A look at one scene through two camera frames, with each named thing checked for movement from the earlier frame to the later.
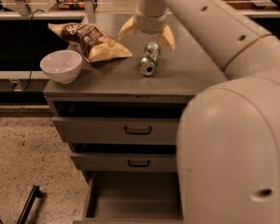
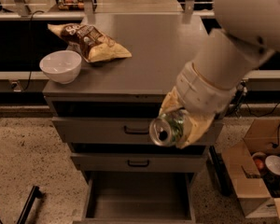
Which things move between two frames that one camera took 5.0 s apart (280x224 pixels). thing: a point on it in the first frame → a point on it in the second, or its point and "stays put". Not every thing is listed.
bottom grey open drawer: x=133 y=197 stays put
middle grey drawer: x=126 y=162 stays put
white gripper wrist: x=149 y=24 → x=198 y=93
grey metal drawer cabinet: x=121 y=116 stays put
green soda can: x=151 y=59 → x=167 y=129
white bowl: x=62 y=66 stays put
